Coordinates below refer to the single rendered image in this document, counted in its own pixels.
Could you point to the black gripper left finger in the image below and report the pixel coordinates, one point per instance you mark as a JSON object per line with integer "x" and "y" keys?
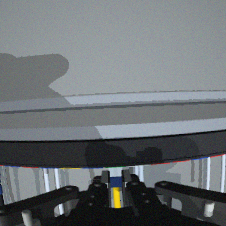
{"x": 39, "y": 210}

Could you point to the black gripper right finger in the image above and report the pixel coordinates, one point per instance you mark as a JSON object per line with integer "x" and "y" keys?
{"x": 201, "y": 204}

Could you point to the yellow patch cord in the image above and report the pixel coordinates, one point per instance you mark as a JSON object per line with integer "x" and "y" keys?
{"x": 116, "y": 195}

